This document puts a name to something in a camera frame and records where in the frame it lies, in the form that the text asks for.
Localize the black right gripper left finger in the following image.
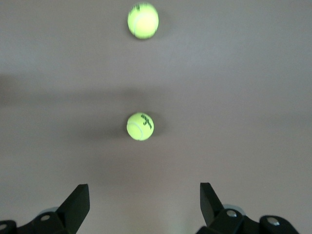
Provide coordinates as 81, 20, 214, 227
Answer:
0, 183, 91, 234

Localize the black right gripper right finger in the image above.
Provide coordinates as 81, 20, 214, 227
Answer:
195, 182, 300, 234

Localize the yellow tennis ball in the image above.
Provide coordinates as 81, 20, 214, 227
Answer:
126, 112, 155, 141
127, 1, 159, 39

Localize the brown table cover sheet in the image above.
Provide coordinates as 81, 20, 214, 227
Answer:
0, 0, 312, 234

